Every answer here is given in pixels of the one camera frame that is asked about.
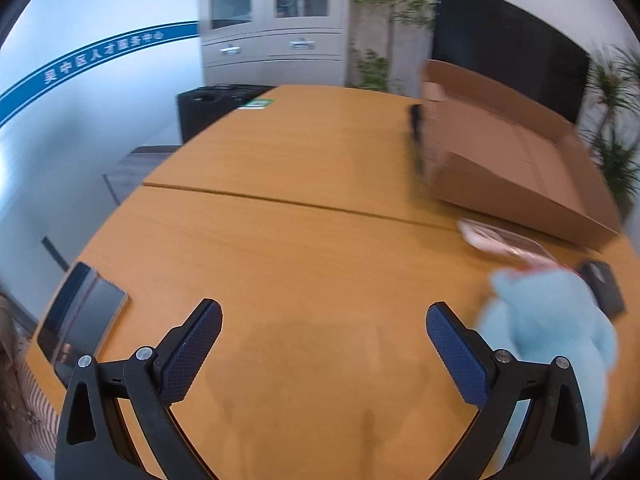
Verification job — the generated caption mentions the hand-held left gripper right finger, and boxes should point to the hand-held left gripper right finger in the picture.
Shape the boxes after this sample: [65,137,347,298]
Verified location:
[426,302,593,480]

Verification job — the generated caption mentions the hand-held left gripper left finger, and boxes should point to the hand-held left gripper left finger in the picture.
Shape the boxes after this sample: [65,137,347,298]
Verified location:
[54,298,223,480]

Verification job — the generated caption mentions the light blue plush toy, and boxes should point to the light blue plush toy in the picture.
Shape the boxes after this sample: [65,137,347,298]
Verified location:
[477,266,618,461]

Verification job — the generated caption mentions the black product box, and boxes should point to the black product box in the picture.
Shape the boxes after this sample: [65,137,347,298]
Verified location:
[577,260,627,318]

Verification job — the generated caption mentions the cardboard box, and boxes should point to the cardboard box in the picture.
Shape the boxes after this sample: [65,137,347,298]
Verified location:
[419,59,623,253]

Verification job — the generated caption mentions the silver edged smartphone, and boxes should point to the silver edged smartphone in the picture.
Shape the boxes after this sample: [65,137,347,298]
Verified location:
[52,276,129,388]

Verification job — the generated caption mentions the dark screen smartphone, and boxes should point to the dark screen smartphone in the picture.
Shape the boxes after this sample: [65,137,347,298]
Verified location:
[36,261,97,361]

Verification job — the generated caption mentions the person's striped clothing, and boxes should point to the person's striped clothing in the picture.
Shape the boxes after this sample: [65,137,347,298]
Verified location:
[0,295,61,466]

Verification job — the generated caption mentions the black object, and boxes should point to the black object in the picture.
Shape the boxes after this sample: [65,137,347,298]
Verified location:
[406,102,427,176]

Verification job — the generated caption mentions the black trash bin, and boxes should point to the black trash bin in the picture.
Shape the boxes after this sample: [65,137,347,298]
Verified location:
[176,84,273,145]

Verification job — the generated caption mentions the potted palm plant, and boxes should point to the potted palm plant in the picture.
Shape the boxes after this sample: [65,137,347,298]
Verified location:
[582,45,640,221]

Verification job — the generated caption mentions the grey glass door cabinet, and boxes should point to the grey glass door cabinet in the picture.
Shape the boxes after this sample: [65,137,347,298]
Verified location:
[197,0,348,88]

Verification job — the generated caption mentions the tall leafy green plant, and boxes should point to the tall leafy green plant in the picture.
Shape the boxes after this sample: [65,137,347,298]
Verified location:
[349,0,436,95]

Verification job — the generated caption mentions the black wall television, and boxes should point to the black wall television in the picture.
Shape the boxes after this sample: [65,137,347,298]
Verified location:
[431,0,591,123]

